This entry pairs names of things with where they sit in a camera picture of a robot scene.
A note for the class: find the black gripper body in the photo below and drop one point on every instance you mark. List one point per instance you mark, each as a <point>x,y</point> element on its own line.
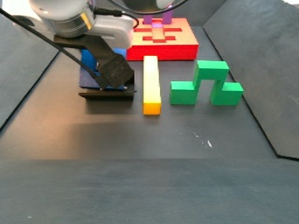
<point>113,66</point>

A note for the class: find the blue U-shaped block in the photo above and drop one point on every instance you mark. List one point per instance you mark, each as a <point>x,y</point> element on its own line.
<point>87,59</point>

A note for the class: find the yellow long block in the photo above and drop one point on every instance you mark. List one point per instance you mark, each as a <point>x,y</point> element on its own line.
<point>153,94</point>

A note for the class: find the green stepped block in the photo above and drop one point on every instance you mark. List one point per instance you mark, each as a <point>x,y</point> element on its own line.
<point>209,72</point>

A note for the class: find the red slotted base block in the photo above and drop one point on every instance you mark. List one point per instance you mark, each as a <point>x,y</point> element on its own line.
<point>171,42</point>

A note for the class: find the purple block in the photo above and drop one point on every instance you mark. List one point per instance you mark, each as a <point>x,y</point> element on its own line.
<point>158,22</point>

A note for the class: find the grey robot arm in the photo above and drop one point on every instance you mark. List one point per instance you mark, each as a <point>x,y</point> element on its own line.
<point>77,24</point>

